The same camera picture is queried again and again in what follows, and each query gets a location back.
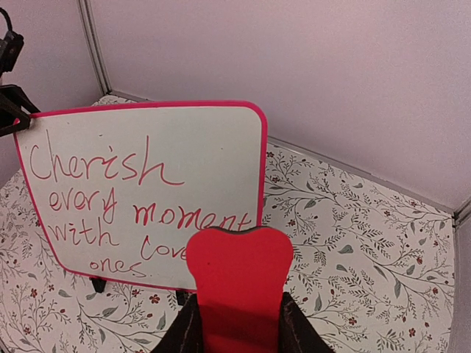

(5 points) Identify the left aluminium corner post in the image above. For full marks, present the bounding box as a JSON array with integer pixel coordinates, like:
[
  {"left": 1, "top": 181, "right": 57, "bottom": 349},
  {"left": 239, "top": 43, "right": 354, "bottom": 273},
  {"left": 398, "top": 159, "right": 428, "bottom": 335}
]
[{"left": 77, "top": 0, "right": 113, "bottom": 95}]

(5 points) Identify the right aluminium corner post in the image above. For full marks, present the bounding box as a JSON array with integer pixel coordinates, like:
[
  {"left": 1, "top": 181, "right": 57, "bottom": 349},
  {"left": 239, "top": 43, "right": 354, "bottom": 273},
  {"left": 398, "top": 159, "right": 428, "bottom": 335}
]
[{"left": 453, "top": 199, "right": 471, "bottom": 228}]

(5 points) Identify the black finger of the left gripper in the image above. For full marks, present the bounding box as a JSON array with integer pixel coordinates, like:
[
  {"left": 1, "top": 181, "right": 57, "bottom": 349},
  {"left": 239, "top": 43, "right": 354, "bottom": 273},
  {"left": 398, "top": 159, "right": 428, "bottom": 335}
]
[{"left": 0, "top": 85, "right": 40, "bottom": 137}]

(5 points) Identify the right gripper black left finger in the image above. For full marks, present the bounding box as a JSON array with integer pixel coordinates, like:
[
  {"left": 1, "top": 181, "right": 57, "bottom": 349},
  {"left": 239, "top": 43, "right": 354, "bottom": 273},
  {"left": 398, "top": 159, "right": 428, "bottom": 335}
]
[{"left": 151, "top": 294, "right": 204, "bottom": 353}]

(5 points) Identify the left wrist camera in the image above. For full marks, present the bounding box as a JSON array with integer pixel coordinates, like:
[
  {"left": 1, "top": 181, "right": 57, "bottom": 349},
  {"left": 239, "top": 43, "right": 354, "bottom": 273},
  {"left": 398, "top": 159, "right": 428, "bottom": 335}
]
[{"left": 0, "top": 30, "right": 24, "bottom": 74}]

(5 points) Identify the floral patterned table mat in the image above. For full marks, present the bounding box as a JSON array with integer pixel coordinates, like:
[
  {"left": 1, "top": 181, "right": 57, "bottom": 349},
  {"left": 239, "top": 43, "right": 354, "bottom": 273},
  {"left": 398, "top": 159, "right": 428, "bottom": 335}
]
[{"left": 1, "top": 141, "right": 454, "bottom": 352}]

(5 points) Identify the black whiteboard foot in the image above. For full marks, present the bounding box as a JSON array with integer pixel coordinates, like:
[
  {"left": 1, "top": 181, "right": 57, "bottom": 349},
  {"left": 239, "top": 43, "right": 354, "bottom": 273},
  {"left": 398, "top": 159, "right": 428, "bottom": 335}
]
[
  {"left": 90, "top": 277, "right": 107, "bottom": 293},
  {"left": 175, "top": 290, "right": 190, "bottom": 306}
]

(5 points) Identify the pink framed whiteboard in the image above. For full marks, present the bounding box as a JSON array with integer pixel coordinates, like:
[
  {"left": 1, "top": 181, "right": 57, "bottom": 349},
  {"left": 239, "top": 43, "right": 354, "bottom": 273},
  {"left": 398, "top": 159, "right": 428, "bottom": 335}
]
[{"left": 15, "top": 101, "right": 267, "bottom": 290}]

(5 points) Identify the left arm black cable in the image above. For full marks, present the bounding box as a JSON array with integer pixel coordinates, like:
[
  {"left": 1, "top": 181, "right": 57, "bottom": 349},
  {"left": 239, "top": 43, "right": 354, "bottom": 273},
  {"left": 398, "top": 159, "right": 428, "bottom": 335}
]
[{"left": 0, "top": 7, "right": 12, "bottom": 36}]

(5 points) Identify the right black whiteboard foot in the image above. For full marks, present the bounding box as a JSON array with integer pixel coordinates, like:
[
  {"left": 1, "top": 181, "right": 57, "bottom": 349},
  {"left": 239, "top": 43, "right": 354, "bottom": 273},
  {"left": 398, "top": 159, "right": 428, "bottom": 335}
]
[{"left": 175, "top": 290, "right": 190, "bottom": 306}]

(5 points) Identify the red whiteboard eraser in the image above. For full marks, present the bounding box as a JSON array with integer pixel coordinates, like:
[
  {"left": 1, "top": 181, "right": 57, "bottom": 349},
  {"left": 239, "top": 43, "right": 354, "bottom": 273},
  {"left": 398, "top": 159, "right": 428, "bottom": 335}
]
[{"left": 186, "top": 227, "right": 294, "bottom": 352}]

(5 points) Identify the left black whiteboard foot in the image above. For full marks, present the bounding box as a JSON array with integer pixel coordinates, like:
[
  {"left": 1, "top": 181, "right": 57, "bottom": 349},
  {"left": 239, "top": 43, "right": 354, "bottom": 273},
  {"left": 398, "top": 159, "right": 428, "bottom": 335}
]
[{"left": 90, "top": 277, "right": 107, "bottom": 293}]

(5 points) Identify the aluminium corner post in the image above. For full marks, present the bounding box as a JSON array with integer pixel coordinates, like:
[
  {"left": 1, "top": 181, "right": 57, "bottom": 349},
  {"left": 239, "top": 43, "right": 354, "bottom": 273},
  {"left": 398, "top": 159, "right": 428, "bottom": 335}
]
[
  {"left": 453, "top": 199, "right": 471, "bottom": 228},
  {"left": 77, "top": 0, "right": 113, "bottom": 95}
]

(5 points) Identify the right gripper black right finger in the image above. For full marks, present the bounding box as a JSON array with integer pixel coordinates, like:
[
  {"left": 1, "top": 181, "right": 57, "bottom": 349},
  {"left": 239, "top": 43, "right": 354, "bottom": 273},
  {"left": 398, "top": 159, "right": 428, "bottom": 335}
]
[{"left": 278, "top": 292, "right": 331, "bottom": 353}]

